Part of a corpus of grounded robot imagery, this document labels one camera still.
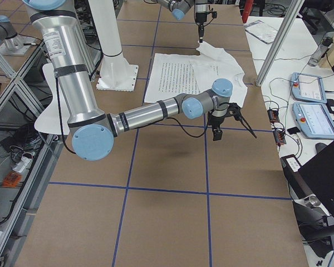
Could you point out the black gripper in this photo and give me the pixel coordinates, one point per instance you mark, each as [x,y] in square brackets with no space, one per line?
[215,122]
[200,15]

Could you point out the white long-sleeve printed shirt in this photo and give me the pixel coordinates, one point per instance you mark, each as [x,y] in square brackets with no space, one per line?
[174,74]

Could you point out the lower blue teach pendant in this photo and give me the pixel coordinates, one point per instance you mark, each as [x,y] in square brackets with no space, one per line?
[314,120]

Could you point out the blue teach pendant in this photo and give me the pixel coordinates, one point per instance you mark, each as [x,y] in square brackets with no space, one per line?
[306,87]
[314,120]

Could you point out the upper blue teach pendant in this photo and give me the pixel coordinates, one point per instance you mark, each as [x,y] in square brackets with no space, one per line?
[306,87]

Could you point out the black laptop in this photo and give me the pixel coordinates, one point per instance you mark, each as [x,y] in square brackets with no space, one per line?
[316,176]

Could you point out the clear water bottle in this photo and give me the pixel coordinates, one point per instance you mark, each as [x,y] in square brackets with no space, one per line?
[321,50]

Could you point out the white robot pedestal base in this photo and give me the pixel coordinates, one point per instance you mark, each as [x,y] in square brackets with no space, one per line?
[115,73]

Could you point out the grey aluminium frame post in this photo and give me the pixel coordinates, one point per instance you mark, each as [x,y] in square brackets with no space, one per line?
[279,39]

